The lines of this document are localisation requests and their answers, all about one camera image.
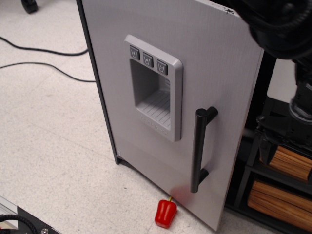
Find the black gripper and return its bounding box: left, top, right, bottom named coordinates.
left=256, top=115, right=312, bottom=165

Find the black fridge door handle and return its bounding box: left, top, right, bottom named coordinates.
left=190, top=106, right=218, bottom=194

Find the grey toy fridge door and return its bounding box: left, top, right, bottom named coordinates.
left=78, top=0, right=263, bottom=230

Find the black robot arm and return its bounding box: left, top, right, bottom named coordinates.
left=217, top=0, right=312, bottom=164

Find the dark grey fridge cabinet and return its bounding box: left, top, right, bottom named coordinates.
left=76, top=0, right=312, bottom=234

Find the white countertop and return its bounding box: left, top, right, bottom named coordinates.
left=267, top=59, right=297, bottom=103

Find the red toy bell pepper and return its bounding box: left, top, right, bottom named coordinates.
left=155, top=196, right=177, bottom=229

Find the grey water dispenser panel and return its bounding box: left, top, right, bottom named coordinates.
left=124, top=35, right=183, bottom=142

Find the black caster wheel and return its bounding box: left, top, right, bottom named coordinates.
left=21, top=0, right=38, bottom=14

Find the upper black floor cable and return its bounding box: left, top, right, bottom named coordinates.
left=0, top=36, right=89, bottom=57

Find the black floor cable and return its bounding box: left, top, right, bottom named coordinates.
left=0, top=36, right=89, bottom=57
left=0, top=62, right=96, bottom=83

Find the lower black floor cable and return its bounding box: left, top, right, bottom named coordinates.
left=0, top=62, right=96, bottom=83

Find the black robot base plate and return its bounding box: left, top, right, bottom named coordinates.
left=0, top=206, right=61, bottom=234

